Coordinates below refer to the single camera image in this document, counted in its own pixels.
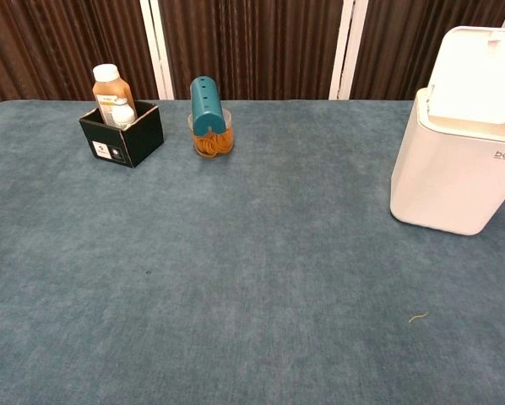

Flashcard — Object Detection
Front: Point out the brown pleated curtain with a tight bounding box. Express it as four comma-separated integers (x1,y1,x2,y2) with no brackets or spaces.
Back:
0,0,505,105

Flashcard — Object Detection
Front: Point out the black open cardboard box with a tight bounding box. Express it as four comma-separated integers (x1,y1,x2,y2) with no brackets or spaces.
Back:
78,100,166,169

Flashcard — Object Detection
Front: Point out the small white plastic bottle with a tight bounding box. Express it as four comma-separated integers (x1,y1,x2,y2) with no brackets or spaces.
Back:
111,98,136,130

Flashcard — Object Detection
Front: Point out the white plastic trash bin body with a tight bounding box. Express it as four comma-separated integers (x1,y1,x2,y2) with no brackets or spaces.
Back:
388,86,505,236

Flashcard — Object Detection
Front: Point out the white plastic appliance lid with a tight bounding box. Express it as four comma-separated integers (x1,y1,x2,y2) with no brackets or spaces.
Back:
427,25,505,126

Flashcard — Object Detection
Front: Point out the teal arched plastic holder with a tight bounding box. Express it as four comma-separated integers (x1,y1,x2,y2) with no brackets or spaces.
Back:
189,76,225,136

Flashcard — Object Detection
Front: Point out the blue-green velvet table cloth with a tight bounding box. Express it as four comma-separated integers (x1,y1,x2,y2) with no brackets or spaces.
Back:
0,99,505,405

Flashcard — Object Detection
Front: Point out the clear cup of rubber bands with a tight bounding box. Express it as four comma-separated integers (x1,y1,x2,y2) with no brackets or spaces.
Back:
187,108,234,159

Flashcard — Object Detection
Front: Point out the brown juice bottle white cap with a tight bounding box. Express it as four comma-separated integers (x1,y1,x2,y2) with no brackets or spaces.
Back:
92,64,137,126

